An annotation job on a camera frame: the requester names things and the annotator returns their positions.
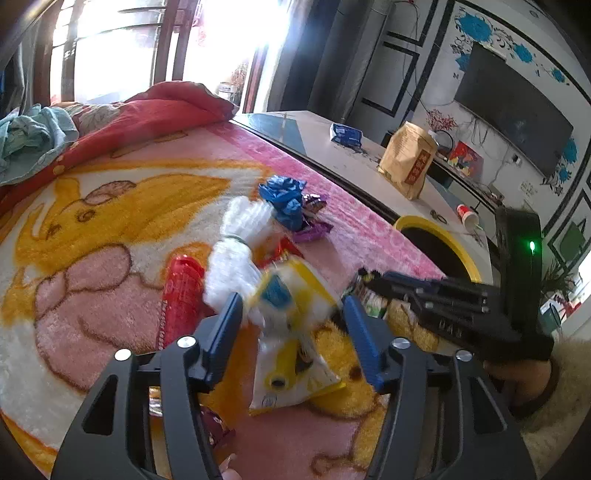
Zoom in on blue tissue pack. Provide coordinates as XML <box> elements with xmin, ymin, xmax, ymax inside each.
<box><xmin>329</xmin><ymin>123</ymin><xmax>363</xmax><ymax>149</ymax></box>

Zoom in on wall television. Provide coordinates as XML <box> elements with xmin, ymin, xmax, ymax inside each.
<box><xmin>455</xmin><ymin>43</ymin><xmax>573</xmax><ymax>178</ymax></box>

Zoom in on white foam roll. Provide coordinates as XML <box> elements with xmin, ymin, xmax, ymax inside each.
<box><xmin>204</xmin><ymin>196</ymin><xmax>276</xmax><ymax>326</ymax></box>

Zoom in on colourful picture frame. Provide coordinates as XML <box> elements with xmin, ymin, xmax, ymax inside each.
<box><xmin>448</xmin><ymin>141</ymin><xmax>484</xmax><ymax>181</ymax></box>

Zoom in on light blue cloth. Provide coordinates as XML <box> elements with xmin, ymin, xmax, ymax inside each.
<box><xmin>1</xmin><ymin>104</ymin><xmax>79</xmax><ymax>186</ymax></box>

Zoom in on yellow white snack bag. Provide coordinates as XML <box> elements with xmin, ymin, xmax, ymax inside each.
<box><xmin>249</xmin><ymin>256</ymin><xmax>344</xmax><ymax>415</ymax></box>

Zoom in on person right hand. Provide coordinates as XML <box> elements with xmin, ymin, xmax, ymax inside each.
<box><xmin>483</xmin><ymin>360</ymin><xmax>552</xmax><ymax>405</ymax></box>

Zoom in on red white snack wrapper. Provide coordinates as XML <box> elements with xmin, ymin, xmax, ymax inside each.
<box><xmin>254</xmin><ymin>236</ymin><xmax>304</xmax><ymax>269</ymax></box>

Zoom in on coffee table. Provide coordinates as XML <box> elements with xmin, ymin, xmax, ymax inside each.
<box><xmin>235</xmin><ymin>111</ymin><xmax>490</xmax><ymax>261</ymax></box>

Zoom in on red paper cup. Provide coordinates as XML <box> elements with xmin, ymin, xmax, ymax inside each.
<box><xmin>456</xmin><ymin>204</ymin><xmax>480</xmax><ymax>232</ymax></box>

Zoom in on blue crumpled wrapper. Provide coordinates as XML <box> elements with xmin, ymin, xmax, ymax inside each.
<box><xmin>259</xmin><ymin>175</ymin><xmax>307</xmax><ymax>232</ymax></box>

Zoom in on red snack box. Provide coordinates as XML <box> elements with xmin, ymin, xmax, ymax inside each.
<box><xmin>156</xmin><ymin>255</ymin><xmax>204</xmax><ymax>350</ymax></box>

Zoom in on brown paper bag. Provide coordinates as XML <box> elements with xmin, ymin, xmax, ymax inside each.
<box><xmin>378</xmin><ymin>122</ymin><xmax>438</xmax><ymax>200</ymax></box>

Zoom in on pink cartoon blanket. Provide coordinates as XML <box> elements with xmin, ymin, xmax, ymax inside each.
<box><xmin>1</xmin><ymin>124</ymin><xmax>439</xmax><ymax>479</ymax></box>

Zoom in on white vase with flowers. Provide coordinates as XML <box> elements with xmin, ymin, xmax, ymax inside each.
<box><xmin>427</xmin><ymin>109</ymin><xmax>459</xmax><ymax>154</ymax></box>

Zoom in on grey standing air conditioner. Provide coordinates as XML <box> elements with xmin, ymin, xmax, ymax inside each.
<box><xmin>308</xmin><ymin>1</ymin><xmax>394</xmax><ymax>123</ymax></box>

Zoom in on tv cabinet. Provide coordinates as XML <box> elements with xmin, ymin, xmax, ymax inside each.
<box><xmin>380</xmin><ymin>128</ymin><xmax>509</xmax><ymax>245</ymax></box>

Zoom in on red floral quilt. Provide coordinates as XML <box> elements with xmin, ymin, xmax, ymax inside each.
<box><xmin>1</xmin><ymin>81</ymin><xmax>238</xmax><ymax>214</ymax></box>

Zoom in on yellow rimmed trash bin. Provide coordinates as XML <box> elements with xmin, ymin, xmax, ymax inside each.
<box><xmin>394</xmin><ymin>215</ymin><xmax>482</xmax><ymax>283</ymax></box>

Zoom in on purple snack wrapper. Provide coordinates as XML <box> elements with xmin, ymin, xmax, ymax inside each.
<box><xmin>293</xmin><ymin>194</ymin><xmax>334</xmax><ymax>243</ymax></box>

